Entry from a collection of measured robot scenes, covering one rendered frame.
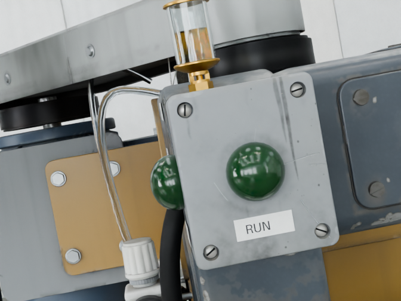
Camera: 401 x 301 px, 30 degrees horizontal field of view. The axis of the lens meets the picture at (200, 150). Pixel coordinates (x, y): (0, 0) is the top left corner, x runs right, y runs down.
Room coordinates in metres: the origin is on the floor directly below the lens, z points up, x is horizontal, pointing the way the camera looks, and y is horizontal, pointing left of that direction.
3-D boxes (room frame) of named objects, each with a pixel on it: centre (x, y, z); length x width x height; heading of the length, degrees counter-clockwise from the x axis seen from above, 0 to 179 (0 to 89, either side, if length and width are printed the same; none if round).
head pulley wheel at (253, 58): (0.58, -0.05, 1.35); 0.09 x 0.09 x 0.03
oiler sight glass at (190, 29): (0.46, -0.01, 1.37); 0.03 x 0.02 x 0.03; 94
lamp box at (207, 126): (0.40, -0.02, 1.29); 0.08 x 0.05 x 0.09; 94
